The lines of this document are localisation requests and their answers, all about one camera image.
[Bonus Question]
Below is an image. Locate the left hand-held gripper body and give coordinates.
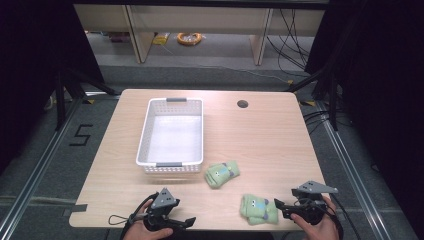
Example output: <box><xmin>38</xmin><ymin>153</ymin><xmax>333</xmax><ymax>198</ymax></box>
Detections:
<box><xmin>143</xmin><ymin>187</ymin><xmax>181</xmax><ymax>232</ymax></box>

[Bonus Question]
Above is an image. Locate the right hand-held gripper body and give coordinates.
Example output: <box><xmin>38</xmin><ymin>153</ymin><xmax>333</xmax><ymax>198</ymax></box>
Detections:
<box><xmin>290</xmin><ymin>180</ymin><xmax>339</xmax><ymax>226</ymax></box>

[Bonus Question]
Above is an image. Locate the person's right hand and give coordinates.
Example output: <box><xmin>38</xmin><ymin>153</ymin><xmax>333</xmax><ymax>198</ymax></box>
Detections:
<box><xmin>289</xmin><ymin>195</ymin><xmax>340</xmax><ymax>240</ymax></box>

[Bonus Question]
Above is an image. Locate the person's left hand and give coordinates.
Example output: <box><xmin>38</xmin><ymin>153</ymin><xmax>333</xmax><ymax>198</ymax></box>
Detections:
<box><xmin>122</xmin><ymin>199</ymin><xmax>174</xmax><ymax>240</ymax></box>

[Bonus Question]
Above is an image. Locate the green folded sock pair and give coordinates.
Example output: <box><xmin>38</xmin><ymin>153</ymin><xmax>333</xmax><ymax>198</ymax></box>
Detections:
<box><xmin>239</xmin><ymin>193</ymin><xmax>280</xmax><ymax>226</ymax></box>
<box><xmin>203</xmin><ymin>160</ymin><xmax>241</xmax><ymax>190</ymax></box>

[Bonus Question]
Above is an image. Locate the white plastic basket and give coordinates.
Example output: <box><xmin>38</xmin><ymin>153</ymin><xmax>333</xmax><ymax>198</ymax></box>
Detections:
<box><xmin>135</xmin><ymin>97</ymin><xmax>205</xmax><ymax>175</ymax></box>

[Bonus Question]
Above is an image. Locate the black metal stand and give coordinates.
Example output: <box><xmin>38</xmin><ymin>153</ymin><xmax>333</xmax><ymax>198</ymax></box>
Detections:
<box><xmin>285</xmin><ymin>65</ymin><xmax>342</xmax><ymax>132</ymax></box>
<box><xmin>54</xmin><ymin>67</ymin><xmax>122</xmax><ymax>132</ymax></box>

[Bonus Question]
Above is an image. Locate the dark curtain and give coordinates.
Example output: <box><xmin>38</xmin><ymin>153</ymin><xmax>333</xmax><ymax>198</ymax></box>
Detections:
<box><xmin>0</xmin><ymin>0</ymin><xmax>105</xmax><ymax>174</ymax></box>
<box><xmin>304</xmin><ymin>0</ymin><xmax>424</xmax><ymax>231</ymax></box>

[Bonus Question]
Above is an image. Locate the yellow plastic bag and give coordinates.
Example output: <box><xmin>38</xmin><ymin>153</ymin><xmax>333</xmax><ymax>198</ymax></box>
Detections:
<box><xmin>151</xmin><ymin>32</ymin><xmax>171</xmax><ymax>46</ymax></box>

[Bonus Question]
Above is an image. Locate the white wooden shelf unit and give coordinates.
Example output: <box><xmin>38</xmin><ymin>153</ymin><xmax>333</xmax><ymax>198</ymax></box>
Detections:
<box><xmin>73</xmin><ymin>3</ymin><xmax>326</xmax><ymax>66</ymax></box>

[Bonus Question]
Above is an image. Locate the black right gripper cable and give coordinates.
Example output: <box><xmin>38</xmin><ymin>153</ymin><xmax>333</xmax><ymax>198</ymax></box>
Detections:
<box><xmin>328</xmin><ymin>193</ymin><xmax>363</xmax><ymax>240</ymax></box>

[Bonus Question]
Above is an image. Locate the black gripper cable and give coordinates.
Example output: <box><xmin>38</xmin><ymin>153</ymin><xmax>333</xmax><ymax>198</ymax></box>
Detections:
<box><xmin>107</xmin><ymin>192</ymin><xmax>160</xmax><ymax>240</ymax></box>
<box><xmin>328</xmin><ymin>193</ymin><xmax>363</xmax><ymax>240</ymax></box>

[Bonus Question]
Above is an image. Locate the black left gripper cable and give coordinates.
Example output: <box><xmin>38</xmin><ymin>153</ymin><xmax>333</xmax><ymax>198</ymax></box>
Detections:
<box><xmin>107</xmin><ymin>192</ymin><xmax>160</xmax><ymax>240</ymax></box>

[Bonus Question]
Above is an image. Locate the aluminium floor rail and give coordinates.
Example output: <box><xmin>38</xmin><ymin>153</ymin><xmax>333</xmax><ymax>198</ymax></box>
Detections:
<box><xmin>314</xmin><ymin>99</ymin><xmax>393</xmax><ymax>240</ymax></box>
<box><xmin>0</xmin><ymin>97</ymin><xmax>84</xmax><ymax>240</ymax></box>

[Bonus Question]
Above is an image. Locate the bundle of black floor cables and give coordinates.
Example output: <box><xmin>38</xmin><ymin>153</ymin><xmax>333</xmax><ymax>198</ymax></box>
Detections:
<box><xmin>265</xmin><ymin>7</ymin><xmax>316</xmax><ymax>78</ymax></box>

